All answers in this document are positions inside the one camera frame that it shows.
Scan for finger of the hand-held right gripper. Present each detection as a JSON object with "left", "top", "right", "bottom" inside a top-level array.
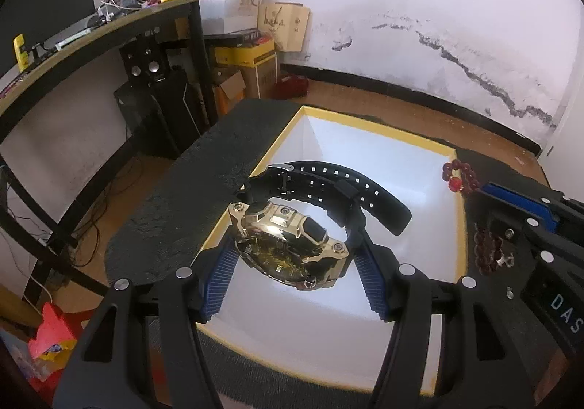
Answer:
[
  {"left": 487, "top": 208, "right": 584, "bottom": 275},
  {"left": 477, "top": 182, "right": 584, "bottom": 248}
]

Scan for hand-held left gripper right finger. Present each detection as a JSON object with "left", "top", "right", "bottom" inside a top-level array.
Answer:
[{"left": 350, "top": 231, "right": 537, "bottom": 409}]

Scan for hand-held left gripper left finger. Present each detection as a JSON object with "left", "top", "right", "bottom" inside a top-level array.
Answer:
[{"left": 52, "top": 232, "right": 242, "bottom": 409}]

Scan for dark red bead bracelet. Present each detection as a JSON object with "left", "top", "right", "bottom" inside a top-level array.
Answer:
[{"left": 473, "top": 222, "right": 516, "bottom": 275}]

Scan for bright red bead bracelet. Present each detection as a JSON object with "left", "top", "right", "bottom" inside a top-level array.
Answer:
[{"left": 442, "top": 160, "right": 482, "bottom": 197}]

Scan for gold watch black strap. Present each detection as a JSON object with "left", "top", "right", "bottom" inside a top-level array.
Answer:
[{"left": 228, "top": 160, "right": 414, "bottom": 293}]

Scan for yellow box white interior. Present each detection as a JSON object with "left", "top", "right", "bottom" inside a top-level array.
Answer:
[{"left": 189, "top": 104, "right": 470, "bottom": 398}]

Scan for black embossed table mat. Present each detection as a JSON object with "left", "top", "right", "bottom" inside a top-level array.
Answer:
[{"left": 104, "top": 98, "right": 564, "bottom": 409}]

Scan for black computer tower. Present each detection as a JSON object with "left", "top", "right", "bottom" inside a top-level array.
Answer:
[{"left": 114, "top": 69, "right": 204, "bottom": 158}]

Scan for open brown cardboard box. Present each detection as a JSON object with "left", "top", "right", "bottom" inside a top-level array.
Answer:
[{"left": 212, "top": 69, "right": 248, "bottom": 115}]

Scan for dark red bag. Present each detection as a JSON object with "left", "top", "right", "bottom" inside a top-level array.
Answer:
[{"left": 274, "top": 76, "right": 310, "bottom": 99}]

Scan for yellow cardboard box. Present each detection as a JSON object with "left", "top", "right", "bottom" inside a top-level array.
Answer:
[{"left": 214, "top": 39, "right": 279, "bottom": 68}]

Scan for flat black box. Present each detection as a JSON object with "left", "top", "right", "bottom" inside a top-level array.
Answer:
[{"left": 205, "top": 28, "right": 262, "bottom": 49}]

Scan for brown paper bag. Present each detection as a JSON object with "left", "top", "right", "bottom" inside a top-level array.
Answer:
[{"left": 258, "top": 3, "right": 312, "bottom": 53}]

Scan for white paper bag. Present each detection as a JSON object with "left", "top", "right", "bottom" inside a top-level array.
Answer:
[{"left": 196, "top": 0, "right": 264, "bottom": 34}]

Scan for yellow handheld tool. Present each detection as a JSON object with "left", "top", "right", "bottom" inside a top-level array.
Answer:
[{"left": 13, "top": 34, "right": 30, "bottom": 69}]

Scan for black flat monitor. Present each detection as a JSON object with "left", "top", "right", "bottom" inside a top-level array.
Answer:
[{"left": 0, "top": 0, "right": 94, "bottom": 76}]

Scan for floor cables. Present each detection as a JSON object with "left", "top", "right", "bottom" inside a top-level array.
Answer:
[{"left": 46, "top": 153, "right": 138, "bottom": 268}]

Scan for wooden desk black frame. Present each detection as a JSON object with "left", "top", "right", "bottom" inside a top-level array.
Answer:
[{"left": 0, "top": 0, "right": 229, "bottom": 300}]

